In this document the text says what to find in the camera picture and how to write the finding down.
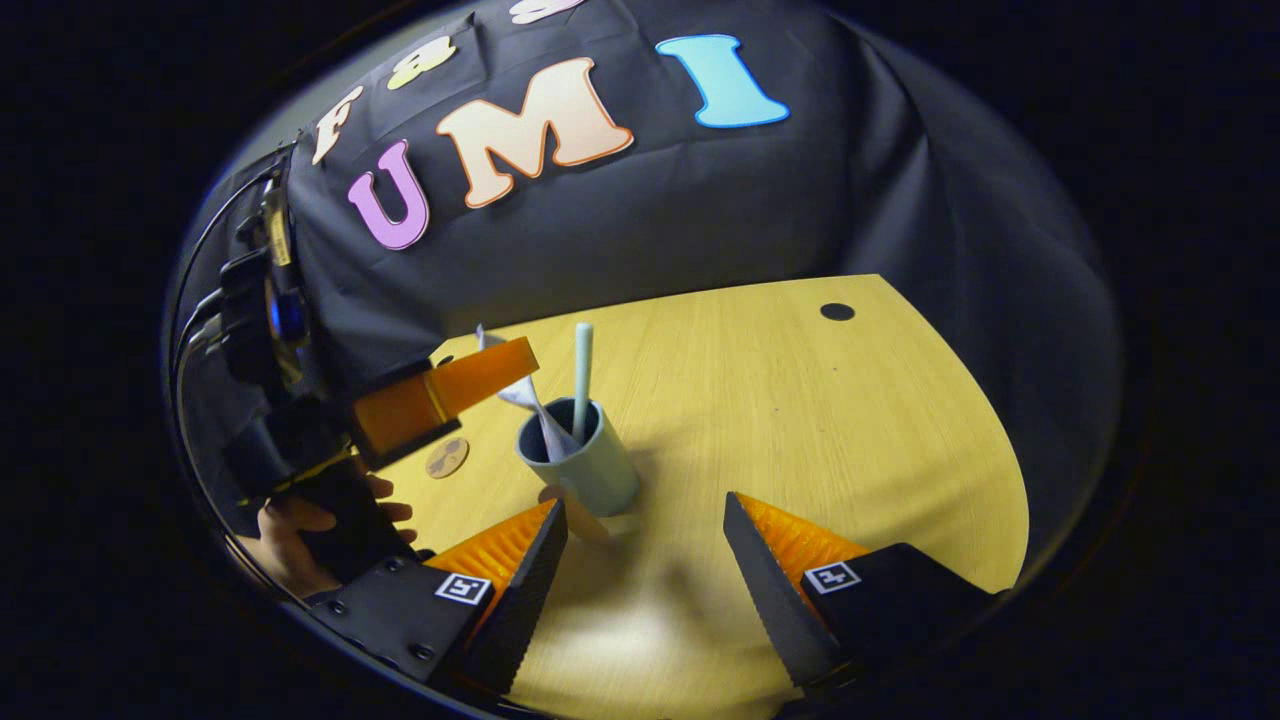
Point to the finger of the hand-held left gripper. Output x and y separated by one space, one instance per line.
470 385

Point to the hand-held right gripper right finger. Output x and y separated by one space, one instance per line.
775 600

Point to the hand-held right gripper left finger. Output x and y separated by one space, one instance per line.
525 600

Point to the white toothpaste tube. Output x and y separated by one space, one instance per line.
525 395

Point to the round wooden coaster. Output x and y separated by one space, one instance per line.
447 458

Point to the pale green toothbrush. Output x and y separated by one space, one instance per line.
582 370

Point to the wooden desktop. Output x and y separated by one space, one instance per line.
800 400

